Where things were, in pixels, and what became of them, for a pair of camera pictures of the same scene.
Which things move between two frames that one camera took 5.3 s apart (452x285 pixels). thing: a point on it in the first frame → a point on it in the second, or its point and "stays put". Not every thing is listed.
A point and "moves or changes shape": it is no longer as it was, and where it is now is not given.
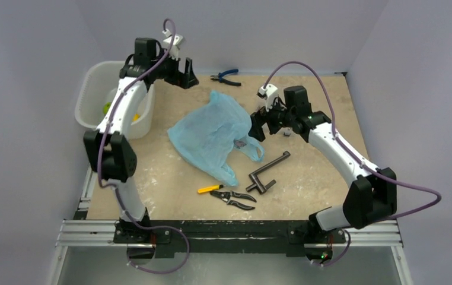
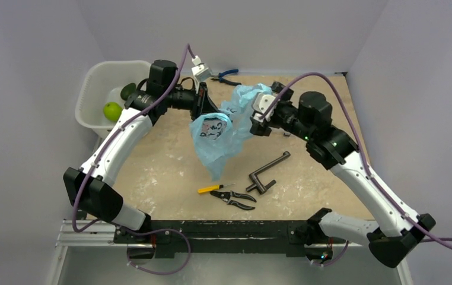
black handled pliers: (225, 196) stays put
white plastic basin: (98, 90) stays put
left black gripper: (187, 80) → (201, 103)
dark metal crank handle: (261, 189) stays put
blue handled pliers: (219, 78) stays put
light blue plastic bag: (208, 132) moves or changes shape
